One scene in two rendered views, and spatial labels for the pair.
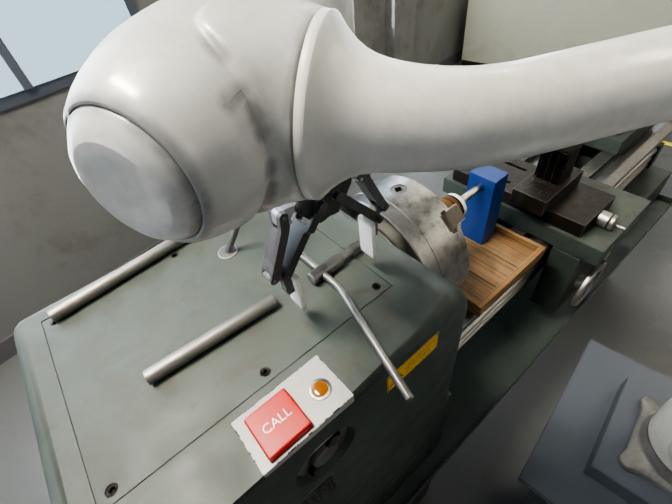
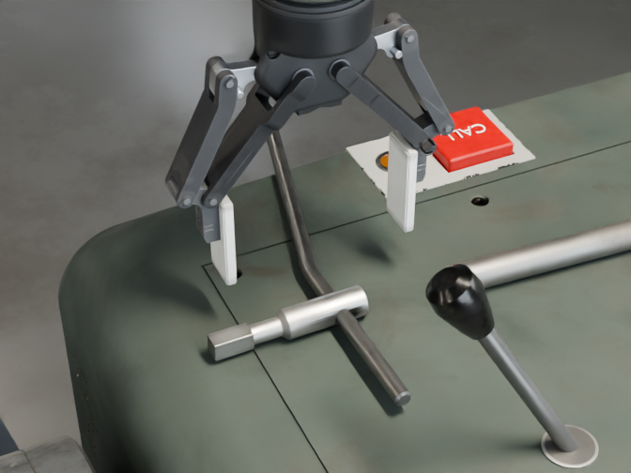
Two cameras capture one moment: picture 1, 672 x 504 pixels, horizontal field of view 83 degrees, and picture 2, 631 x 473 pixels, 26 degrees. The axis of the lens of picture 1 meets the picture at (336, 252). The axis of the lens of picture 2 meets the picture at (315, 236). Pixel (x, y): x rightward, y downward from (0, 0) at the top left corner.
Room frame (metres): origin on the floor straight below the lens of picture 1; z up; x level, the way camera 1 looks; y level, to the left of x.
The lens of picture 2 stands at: (1.10, 0.13, 1.91)
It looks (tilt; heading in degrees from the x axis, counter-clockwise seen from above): 40 degrees down; 189
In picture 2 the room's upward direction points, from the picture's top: straight up
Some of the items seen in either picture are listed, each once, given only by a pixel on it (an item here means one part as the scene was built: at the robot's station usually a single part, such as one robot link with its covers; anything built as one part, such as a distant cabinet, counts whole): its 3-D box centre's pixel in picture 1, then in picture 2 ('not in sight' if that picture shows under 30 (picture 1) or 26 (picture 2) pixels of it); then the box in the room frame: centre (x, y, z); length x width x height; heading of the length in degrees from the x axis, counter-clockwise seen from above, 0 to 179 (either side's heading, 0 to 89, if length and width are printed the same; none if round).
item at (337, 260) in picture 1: (338, 260); (288, 323); (0.43, 0.00, 1.27); 0.12 x 0.02 x 0.02; 124
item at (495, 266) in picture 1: (458, 248); not in sight; (0.76, -0.36, 0.89); 0.36 x 0.30 x 0.04; 34
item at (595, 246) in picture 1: (537, 195); not in sight; (0.93, -0.68, 0.90); 0.53 x 0.30 x 0.06; 34
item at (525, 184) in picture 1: (546, 186); not in sight; (0.85, -0.64, 1.00); 0.20 x 0.10 x 0.05; 124
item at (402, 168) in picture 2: (294, 287); (401, 182); (0.33, 0.06, 1.33); 0.03 x 0.01 x 0.07; 34
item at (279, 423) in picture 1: (278, 424); (463, 142); (0.18, 0.10, 1.26); 0.06 x 0.06 x 0.02; 34
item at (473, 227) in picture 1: (482, 205); not in sight; (0.81, -0.43, 1.00); 0.08 x 0.06 x 0.23; 34
